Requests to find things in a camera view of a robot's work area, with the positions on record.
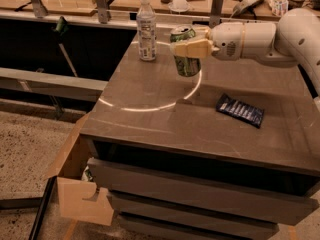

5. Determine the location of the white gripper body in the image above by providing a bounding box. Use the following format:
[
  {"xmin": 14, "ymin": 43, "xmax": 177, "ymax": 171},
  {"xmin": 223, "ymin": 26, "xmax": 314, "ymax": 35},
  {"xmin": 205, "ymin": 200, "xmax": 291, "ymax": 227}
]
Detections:
[{"xmin": 210, "ymin": 22, "xmax": 244, "ymax": 60}]

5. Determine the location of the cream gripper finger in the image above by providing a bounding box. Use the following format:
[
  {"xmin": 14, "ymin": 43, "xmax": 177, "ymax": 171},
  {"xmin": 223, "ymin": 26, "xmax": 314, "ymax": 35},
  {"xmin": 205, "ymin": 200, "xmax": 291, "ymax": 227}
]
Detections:
[
  {"xmin": 193, "ymin": 25, "xmax": 211, "ymax": 39},
  {"xmin": 170, "ymin": 38, "xmax": 219, "ymax": 58}
]

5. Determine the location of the green soda can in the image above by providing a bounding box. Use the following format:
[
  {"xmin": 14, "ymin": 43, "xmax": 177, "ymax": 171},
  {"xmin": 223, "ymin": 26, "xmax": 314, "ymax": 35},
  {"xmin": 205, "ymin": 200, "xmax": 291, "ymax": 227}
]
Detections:
[{"xmin": 170, "ymin": 25, "xmax": 201, "ymax": 77}]

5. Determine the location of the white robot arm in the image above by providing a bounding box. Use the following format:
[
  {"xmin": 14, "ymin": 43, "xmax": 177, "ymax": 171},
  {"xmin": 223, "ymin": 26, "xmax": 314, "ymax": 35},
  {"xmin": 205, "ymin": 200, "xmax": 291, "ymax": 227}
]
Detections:
[{"xmin": 170, "ymin": 8, "xmax": 320, "ymax": 96}]

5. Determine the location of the white bowl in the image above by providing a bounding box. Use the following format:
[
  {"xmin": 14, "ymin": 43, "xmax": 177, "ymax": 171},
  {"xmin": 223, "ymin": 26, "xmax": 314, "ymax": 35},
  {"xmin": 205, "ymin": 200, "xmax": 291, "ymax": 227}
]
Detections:
[{"xmin": 168, "ymin": 0, "xmax": 190, "ymax": 13}]

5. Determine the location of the grey handheld device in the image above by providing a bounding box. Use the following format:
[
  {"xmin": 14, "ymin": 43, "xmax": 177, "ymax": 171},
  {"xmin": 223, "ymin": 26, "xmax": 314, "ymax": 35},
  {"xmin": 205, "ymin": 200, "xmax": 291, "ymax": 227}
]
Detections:
[{"xmin": 232, "ymin": 0, "xmax": 264, "ymax": 16}]

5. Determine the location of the colourful small packet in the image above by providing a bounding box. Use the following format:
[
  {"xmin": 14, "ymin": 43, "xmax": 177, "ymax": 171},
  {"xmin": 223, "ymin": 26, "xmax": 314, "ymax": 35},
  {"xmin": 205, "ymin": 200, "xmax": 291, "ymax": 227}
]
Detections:
[{"xmin": 269, "ymin": 0, "xmax": 288, "ymax": 16}]

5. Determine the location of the clear plastic water bottle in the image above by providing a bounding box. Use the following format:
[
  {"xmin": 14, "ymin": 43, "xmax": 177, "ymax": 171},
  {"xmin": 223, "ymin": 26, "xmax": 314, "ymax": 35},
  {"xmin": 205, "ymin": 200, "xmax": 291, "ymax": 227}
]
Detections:
[{"xmin": 136, "ymin": 0, "xmax": 156, "ymax": 61}]

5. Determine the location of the blue snack packet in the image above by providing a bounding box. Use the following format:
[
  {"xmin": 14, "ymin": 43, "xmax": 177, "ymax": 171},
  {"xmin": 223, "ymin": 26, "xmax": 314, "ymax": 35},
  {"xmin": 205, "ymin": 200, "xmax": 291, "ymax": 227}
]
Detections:
[{"xmin": 216, "ymin": 94, "xmax": 264, "ymax": 128}]

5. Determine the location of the black mesh cup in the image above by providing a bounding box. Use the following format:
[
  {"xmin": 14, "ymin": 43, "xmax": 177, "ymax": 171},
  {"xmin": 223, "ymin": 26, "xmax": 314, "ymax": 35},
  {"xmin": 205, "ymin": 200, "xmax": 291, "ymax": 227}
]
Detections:
[{"xmin": 288, "ymin": 0, "xmax": 305, "ymax": 10}]

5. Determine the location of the grey drawer cabinet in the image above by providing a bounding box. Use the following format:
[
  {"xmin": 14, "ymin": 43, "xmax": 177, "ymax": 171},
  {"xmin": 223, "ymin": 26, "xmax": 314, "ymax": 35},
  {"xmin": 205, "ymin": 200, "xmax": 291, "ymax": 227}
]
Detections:
[{"xmin": 81, "ymin": 29, "xmax": 319, "ymax": 240}]

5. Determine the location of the open cardboard box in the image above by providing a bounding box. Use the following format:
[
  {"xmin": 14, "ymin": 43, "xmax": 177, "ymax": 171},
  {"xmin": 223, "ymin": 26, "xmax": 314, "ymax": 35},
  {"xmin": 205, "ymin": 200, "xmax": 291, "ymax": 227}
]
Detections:
[{"xmin": 47, "ymin": 114, "xmax": 114, "ymax": 226}]

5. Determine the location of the metal bracket post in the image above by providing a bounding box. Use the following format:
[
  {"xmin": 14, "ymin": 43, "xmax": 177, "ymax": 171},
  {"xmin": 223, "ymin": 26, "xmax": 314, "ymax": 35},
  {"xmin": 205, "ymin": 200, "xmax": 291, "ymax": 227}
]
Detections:
[
  {"xmin": 30, "ymin": 0, "xmax": 48, "ymax": 18},
  {"xmin": 96, "ymin": 0, "xmax": 110, "ymax": 24},
  {"xmin": 209, "ymin": 0, "xmax": 224, "ymax": 28}
]

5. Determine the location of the metal bracket post middle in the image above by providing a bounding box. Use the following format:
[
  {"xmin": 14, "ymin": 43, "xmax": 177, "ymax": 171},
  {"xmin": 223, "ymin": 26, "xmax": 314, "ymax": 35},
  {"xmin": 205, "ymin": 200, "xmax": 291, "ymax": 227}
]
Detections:
[{"xmin": 96, "ymin": 0, "xmax": 110, "ymax": 24}]

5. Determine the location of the green handled tool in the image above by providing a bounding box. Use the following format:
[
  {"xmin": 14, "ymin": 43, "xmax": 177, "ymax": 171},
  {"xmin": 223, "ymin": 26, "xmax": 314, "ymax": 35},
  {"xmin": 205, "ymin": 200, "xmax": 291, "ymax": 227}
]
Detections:
[{"xmin": 54, "ymin": 16, "xmax": 79, "ymax": 78}]

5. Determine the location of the metal bracket post left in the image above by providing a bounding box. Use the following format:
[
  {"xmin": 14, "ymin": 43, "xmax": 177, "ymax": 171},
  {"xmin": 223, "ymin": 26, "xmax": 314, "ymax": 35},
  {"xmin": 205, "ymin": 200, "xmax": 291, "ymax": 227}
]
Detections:
[{"xmin": 30, "ymin": 0, "xmax": 48, "ymax": 18}]

